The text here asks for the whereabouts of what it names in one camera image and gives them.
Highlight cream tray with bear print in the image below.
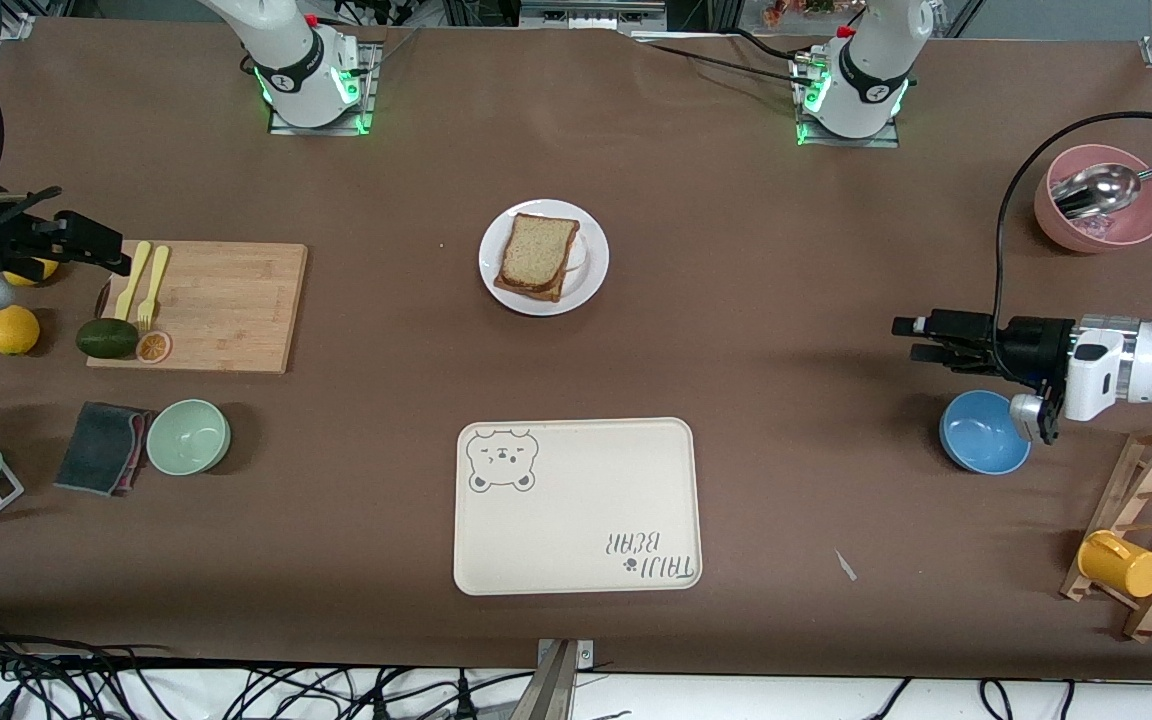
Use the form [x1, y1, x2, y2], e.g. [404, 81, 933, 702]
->
[453, 417, 704, 597]

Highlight tangled black cable bundle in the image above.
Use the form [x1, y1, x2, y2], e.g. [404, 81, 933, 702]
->
[0, 620, 537, 720]

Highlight wooden cutting board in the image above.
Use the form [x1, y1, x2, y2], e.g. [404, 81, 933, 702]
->
[86, 242, 309, 376]

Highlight yellow mug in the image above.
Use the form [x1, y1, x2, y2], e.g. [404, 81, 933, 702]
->
[1077, 529, 1152, 600]

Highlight dark grey folded cloth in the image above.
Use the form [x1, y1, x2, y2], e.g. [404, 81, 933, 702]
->
[54, 401, 152, 498]

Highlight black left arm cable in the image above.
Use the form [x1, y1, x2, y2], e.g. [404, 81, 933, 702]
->
[994, 110, 1152, 386]

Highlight pale green bowl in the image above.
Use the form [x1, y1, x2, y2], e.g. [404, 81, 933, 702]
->
[145, 399, 233, 477]

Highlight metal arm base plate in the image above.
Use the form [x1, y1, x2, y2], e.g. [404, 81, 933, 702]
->
[791, 50, 902, 149]
[266, 40, 382, 138]

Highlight wooden cup drying rack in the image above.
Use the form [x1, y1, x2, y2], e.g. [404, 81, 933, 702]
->
[1058, 422, 1152, 643]

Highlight pale yellow plastic knife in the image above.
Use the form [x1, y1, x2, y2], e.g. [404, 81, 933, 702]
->
[114, 240, 152, 323]

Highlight bread slice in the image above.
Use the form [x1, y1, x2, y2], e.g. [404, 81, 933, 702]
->
[493, 240, 569, 303]
[499, 213, 581, 291]

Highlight orange artificial flowers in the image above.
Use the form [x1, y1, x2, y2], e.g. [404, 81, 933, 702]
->
[761, 0, 842, 26]

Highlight pink ribbed bowl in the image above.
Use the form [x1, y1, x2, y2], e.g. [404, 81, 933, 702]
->
[1034, 144, 1152, 255]

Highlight blue bowl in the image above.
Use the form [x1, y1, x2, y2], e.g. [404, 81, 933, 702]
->
[939, 389, 1033, 476]

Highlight large metal spoon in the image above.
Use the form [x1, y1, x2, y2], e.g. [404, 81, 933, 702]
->
[1051, 160, 1152, 221]

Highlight pink folded cloth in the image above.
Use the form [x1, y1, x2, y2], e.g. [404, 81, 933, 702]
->
[116, 410, 155, 496]

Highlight pale yellow plastic fork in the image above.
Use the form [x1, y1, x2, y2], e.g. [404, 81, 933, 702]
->
[137, 245, 171, 333]

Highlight round white plate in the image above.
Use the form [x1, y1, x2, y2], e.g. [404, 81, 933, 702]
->
[478, 199, 610, 318]

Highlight grey metal mounting bracket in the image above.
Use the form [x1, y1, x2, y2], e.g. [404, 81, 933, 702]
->
[508, 638, 597, 720]

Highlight dark green avocado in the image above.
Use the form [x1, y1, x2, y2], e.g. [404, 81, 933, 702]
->
[75, 317, 141, 360]

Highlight black cable on table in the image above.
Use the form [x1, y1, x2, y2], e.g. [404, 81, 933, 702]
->
[631, 28, 817, 89]

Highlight yellow lemon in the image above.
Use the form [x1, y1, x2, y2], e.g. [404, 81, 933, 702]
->
[1, 258, 61, 288]
[0, 304, 42, 356]

